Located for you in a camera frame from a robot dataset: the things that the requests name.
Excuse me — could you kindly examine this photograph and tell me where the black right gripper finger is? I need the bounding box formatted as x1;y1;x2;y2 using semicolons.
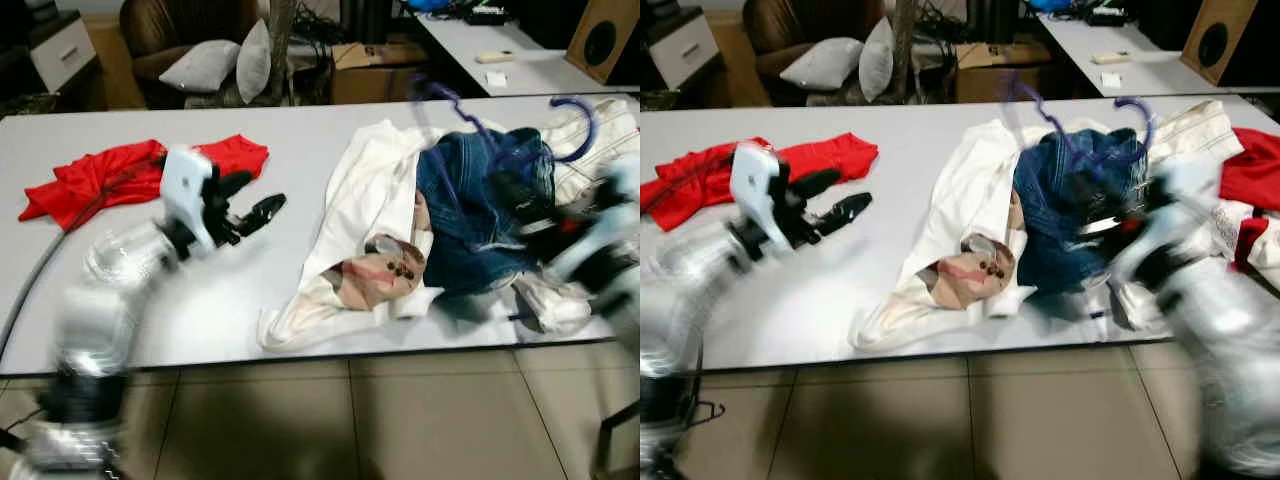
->
487;168;541;201
1072;170;1121;206
505;195;556;229
1085;200;1136;241

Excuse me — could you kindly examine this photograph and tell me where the red garment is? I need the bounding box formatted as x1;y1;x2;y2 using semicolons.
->
18;135;271;233
640;133;879;233
1220;127;1280;211

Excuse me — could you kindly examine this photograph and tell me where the purple clothes hanger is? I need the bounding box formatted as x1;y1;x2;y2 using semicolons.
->
408;72;599;186
1000;72;1158;186

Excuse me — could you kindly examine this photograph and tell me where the blue denim garment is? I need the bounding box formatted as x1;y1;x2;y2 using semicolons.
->
1012;128;1151;296
415;128;556;296

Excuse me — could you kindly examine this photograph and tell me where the white patterned garment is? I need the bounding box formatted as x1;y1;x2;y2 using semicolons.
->
1210;200;1280;291

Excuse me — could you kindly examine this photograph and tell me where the cream white jacket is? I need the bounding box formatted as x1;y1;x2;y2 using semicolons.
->
848;97;1246;351
257;97;641;351

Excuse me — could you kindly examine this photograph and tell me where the white table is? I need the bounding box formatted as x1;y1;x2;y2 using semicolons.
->
415;12;641;98
1035;12;1280;98

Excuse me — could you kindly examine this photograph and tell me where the grey pillow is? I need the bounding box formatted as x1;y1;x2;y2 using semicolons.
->
858;15;896;101
158;40;241;94
780;38;863;91
235;18;273;104

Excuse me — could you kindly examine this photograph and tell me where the beige plaid garment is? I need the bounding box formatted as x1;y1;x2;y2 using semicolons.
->
333;233;429;311
925;232;1016;311

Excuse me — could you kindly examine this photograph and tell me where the brown cardboard box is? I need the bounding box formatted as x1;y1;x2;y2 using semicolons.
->
330;42;431;106
955;42;1051;104

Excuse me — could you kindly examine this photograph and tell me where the grey textured trunk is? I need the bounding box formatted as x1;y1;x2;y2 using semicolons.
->
890;0;921;101
265;0;301;101

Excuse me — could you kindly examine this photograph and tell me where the brown leather armchair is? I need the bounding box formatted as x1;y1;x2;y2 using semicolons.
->
120;0;261;106
742;0;886;106

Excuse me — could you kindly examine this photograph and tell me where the wooden speaker box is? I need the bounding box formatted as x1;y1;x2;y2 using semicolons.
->
565;0;641;86
1180;0;1261;86

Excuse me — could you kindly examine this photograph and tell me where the white drawer cabinet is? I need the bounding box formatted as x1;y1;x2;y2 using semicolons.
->
28;10;101;96
645;8;721;91

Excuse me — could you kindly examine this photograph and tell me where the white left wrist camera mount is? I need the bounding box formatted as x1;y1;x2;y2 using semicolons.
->
160;145;216;251
728;143;786;251

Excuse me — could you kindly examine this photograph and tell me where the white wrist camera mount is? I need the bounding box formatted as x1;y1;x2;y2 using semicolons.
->
1150;160;1216;251
728;143;786;251
160;145;216;251
592;155;641;251

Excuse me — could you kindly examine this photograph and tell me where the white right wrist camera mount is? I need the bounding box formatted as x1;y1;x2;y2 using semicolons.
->
1150;160;1216;251
592;155;641;251

